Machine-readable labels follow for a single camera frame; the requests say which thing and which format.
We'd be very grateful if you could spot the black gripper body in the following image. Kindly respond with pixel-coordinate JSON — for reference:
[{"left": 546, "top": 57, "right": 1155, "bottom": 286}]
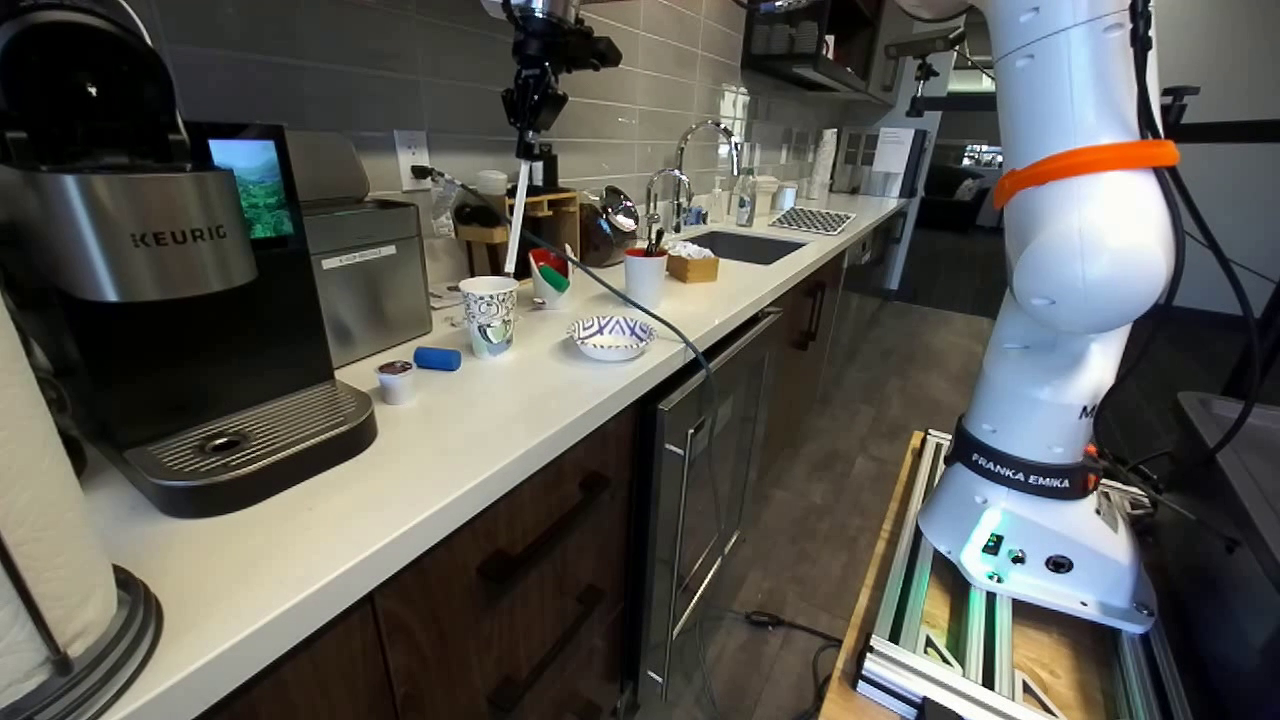
[{"left": 498, "top": 61, "right": 575, "bottom": 136}]

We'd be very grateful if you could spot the dark steel kettle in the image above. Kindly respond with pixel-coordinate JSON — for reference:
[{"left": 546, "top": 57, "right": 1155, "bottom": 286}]
[{"left": 579, "top": 183, "right": 648, "bottom": 273}]

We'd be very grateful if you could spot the wooden counter rack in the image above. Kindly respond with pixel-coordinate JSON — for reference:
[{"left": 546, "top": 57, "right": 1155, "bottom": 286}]
[{"left": 450, "top": 183, "right": 587, "bottom": 286}]

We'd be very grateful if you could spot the green white snack packet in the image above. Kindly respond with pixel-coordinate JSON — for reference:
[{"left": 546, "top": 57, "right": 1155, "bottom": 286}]
[{"left": 522, "top": 246, "right": 579, "bottom": 311}]

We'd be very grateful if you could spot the chrome sink faucet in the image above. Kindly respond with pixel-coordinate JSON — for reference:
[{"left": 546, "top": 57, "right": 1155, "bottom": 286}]
[{"left": 648, "top": 113, "right": 739, "bottom": 240}]

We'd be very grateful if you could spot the white mug red inside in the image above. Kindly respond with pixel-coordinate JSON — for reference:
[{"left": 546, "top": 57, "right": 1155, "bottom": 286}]
[{"left": 619, "top": 246, "right": 671, "bottom": 310}]

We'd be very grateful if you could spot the blue patterned paper bowl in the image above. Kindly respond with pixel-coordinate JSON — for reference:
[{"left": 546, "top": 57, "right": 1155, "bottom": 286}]
[{"left": 569, "top": 311, "right": 657, "bottom": 369}]

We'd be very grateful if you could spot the stainless steel box appliance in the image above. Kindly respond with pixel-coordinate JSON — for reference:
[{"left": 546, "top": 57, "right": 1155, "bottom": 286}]
[{"left": 300, "top": 196, "right": 436, "bottom": 373}]

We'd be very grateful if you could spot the dark kitchen sink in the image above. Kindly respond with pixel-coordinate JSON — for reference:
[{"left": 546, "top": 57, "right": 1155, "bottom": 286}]
[{"left": 682, "top": 225, "right": 812, "bottom": 267}]

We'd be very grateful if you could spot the small blue object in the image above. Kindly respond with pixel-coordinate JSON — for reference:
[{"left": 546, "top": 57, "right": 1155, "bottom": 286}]
[{"left": 407, "top": 343, "right": 468, "bottom": 378}]

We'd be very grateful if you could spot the small coffee pod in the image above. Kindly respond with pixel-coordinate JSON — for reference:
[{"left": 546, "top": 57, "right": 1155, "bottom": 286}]
[{"left": 370, "top": 357, "right": 420, "bottom": 409}]

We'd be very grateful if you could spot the grey drying mat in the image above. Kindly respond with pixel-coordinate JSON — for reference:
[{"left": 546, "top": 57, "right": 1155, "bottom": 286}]
[{"left": 766, "top": 203, "right": 861, "bottom": 240}]

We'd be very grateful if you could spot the stainless steel dishwasher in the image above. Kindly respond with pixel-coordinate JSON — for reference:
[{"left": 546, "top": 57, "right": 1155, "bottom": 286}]
[{"left": 634, "top": 299, "right": 789, "bottom": 706}]

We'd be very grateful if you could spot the black Keurig coffee maker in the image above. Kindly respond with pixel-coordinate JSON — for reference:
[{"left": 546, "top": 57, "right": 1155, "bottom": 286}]
[{"left": 0, "top": 0, "right": 384, "bottom": 520}]

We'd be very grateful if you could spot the dark wood base cabinet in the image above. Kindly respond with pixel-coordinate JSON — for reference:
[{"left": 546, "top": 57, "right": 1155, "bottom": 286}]
[{"left": 194, "top": 404, "right": 648, "bottom": 720}]

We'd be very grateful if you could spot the white paper towel roll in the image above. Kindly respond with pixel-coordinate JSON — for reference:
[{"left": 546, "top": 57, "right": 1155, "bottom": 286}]
[{"left": 0, "top": 298, "right": 123, "bottom": 711}]

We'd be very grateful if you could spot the wooden aluminium robot stand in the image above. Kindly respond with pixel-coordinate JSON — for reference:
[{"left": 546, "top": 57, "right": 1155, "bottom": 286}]
[{"left": 815, "top": 423, "right": 1202, "bottom": 720}]

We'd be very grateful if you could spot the grey paper towel holder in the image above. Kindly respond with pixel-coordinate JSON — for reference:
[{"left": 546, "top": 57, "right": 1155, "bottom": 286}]
[{"left": 0, "top": 564, "right": 166, "bottom": 720}]

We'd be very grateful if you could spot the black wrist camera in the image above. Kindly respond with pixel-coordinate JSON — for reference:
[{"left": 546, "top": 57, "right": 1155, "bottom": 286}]
[{"left": 563, "top": 26, "right": 628, "bottom": 80}]

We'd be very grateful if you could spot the white wall outlet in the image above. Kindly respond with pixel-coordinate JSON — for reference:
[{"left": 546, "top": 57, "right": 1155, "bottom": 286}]
[{"left": 393, "top": 129, "right": 436, "bottom": 192}]

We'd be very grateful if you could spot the long thin cable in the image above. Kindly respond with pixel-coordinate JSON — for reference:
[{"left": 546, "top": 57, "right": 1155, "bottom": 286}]
[{"left": 529, "top": 228, "right": 721, "bottom": 379}]

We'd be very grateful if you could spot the dark wall shelf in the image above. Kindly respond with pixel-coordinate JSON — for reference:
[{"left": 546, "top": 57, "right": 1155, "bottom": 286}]
[{"left": 734, "top": 0, "right": 897, "bottom": 108}]

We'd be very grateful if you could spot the drawer pull handle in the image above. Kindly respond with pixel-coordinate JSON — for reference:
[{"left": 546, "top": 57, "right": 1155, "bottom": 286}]
[
  {"left": 471, "top": 469, "right": 619, "bottom": 602},
  {"left": 481, "top": 581, "right": 624, "bottom": 720}
]

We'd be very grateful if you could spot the black floor cable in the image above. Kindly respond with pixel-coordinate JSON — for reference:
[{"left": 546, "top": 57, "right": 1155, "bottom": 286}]
[{"left": 734, "top": 604, "right": 849, "bottom": 700}]

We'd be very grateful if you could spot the orange strap band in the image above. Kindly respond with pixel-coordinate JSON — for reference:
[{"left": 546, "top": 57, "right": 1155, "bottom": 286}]
[{"left": 989, "top": 136, "right": 1182, "bottom": 218}]

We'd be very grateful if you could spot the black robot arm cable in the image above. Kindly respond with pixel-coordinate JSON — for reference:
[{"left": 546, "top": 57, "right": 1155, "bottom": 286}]
[{"left": 1123, "top": 0, "right": 1266, "bottom": 460}]

